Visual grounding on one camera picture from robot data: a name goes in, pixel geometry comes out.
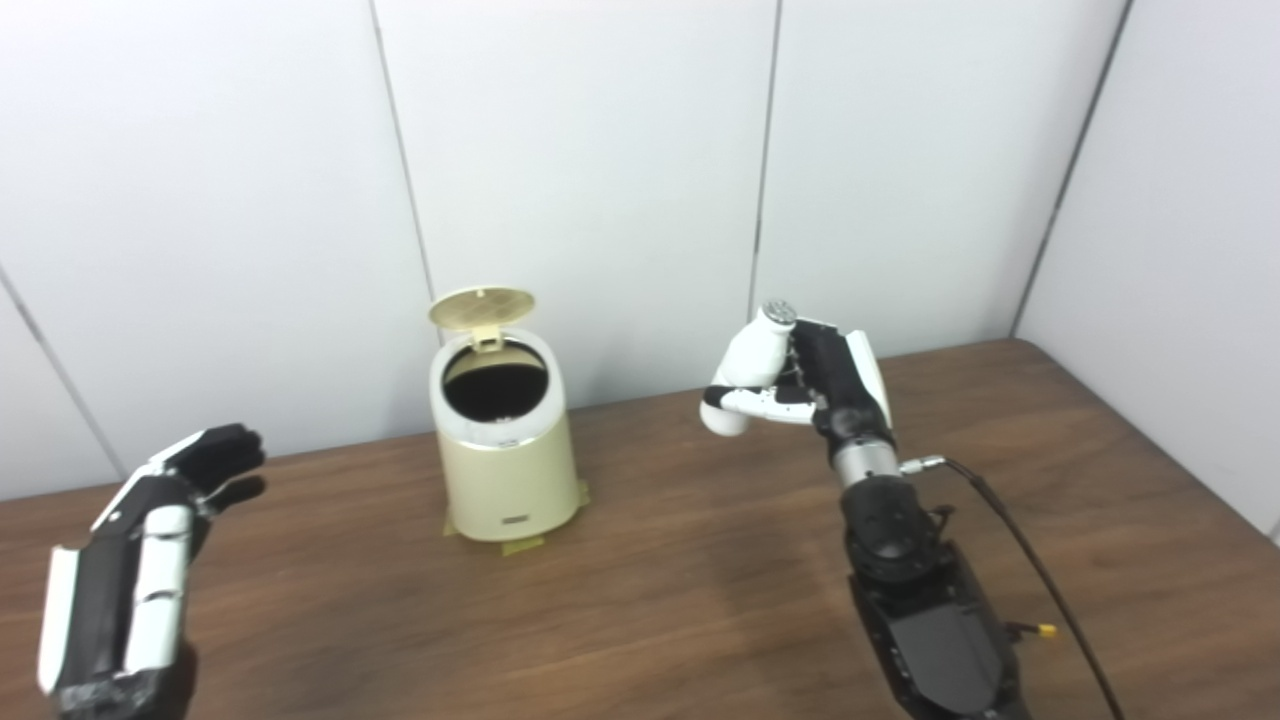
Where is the cream-colored round bin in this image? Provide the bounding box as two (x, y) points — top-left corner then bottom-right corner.
(428, 287), (583, 543)

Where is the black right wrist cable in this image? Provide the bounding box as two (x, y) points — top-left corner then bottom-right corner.
(900, 454), (1126, 720)

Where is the small white plastic bottle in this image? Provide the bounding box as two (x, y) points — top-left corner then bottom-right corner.
(699, 300), (799, 438)

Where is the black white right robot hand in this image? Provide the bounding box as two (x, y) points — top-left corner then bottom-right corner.
(702, 318), (896, 471)

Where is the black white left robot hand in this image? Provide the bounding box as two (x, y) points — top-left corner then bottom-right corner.
(37, 423), (267, 720)

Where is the cream round bin lid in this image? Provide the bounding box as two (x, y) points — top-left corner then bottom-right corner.
(428, 287), (536, 353)

